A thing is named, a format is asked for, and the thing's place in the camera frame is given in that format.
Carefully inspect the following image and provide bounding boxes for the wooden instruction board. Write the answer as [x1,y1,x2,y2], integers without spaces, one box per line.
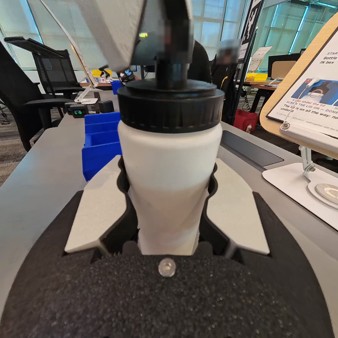
[260,16,338,159]

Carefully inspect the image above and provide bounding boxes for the black bottle lid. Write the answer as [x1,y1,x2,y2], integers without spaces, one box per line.
[117,57,225,127]

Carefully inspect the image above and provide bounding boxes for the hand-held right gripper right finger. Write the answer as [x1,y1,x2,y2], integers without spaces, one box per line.
[199,158,271,259]

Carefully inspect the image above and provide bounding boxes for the white paper sign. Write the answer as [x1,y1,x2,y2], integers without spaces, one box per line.
[249,46,272,72]

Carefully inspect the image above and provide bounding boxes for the tilted instruction board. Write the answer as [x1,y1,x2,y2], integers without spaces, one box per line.
[40,0,99,103]

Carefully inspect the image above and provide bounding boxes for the black battery charger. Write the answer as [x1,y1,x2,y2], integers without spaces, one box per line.
[65,102,88,118]

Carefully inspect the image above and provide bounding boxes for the white plastic bottle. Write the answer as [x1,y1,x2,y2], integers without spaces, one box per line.
[117,119,223,256]

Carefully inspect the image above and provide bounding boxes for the black marker banner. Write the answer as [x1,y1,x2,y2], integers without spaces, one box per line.
[242,0,264,45]

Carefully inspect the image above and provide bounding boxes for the black monitor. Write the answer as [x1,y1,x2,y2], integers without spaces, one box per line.
[268,54,301,73]
[131,21,167,66]

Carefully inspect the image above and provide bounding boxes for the printed instruction sheet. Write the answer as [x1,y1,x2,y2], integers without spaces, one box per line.
[266,34,338,138]

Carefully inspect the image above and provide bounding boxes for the dark desk cable flap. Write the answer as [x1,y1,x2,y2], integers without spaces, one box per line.
[221,130,284,169]

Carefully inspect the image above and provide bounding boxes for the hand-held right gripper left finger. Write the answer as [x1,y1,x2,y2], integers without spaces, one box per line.
[64,154,139,256]

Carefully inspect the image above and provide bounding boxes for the black mesh office chair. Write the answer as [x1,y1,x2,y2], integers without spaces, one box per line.
[5,37,80,99]

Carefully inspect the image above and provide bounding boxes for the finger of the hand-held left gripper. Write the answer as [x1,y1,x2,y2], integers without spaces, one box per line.
[76,0,147,70]
[158,0,195,21]

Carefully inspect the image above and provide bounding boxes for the red bag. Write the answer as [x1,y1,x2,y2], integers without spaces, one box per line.
[234,109,259,132]

